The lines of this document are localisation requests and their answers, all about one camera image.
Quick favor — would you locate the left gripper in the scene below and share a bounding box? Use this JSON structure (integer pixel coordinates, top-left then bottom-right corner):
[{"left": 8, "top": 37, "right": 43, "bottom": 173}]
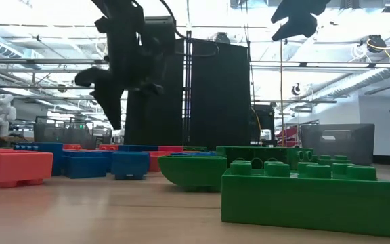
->
[{"left": 74, "top": 0, "right": 165, "bottom": 131}]

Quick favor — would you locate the red storage bin shelf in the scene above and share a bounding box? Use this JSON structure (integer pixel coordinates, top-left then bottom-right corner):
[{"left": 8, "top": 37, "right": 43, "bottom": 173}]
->
[{"left": 275, "top": 125, "right": 301, "bottom": 148}]

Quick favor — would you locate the blue four-stud brick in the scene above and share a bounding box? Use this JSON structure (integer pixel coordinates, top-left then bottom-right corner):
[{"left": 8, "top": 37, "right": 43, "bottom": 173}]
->
[
  {"left": 170, "top": 150, "right": 217, "bottom": 157},
  {"left": 110, "top": 150, "right": 151, "bottom": 181}
]

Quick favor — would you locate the green curved four-stud brick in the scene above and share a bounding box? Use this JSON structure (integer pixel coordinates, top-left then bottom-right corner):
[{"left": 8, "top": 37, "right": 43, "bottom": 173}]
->
[{"left": 157, "top": 155, "right": 229, "bottom": 193}]

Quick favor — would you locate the blue eight-stud brick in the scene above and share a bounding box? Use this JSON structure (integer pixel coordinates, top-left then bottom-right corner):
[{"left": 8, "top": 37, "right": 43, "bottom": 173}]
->
[
  {"left": 118, "top": 145, "right": 160, "bottom": 153},
  {"left": 13, "top": 142, "right": 64, "bottom": 177},
  {"left": 61, "top": 150, "right": 114, "bottom": 180}
]

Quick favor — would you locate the black equipment cart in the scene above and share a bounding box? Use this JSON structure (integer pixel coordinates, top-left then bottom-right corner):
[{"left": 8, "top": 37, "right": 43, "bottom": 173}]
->
[{"left": 251, "top": 104, "right": 276, "bottom": 145}]

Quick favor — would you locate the clear grey plastic bin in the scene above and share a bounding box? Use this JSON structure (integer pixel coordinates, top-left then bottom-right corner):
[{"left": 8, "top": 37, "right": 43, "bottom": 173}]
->
[
  {"left": 33, "top": 116, "right": 113, "bottom": 150},
  {"left": 299, "top": 123, "right": 376, "bottom": 166}
]

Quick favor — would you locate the black folding screen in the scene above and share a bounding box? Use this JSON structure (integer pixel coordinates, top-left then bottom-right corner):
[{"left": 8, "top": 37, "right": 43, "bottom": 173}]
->
[{"left": 123, "top": 30, "right": 252, "bottom": 152}]

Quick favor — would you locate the white humanoid robot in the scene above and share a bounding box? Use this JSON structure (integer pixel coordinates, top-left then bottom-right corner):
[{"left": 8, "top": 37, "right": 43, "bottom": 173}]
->
[{"left": 0, "top": 93, "right": 18, "bottom": 138}]

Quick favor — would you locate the green eight-stud brick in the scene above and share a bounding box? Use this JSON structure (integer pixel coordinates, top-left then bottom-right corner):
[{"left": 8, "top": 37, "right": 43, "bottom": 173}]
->
[
  {"left": 215, "top": 145, "right": 315, "bottom": 170},
  {"left": 220, "top": 159, "right": 390, "bottom": 239}
]

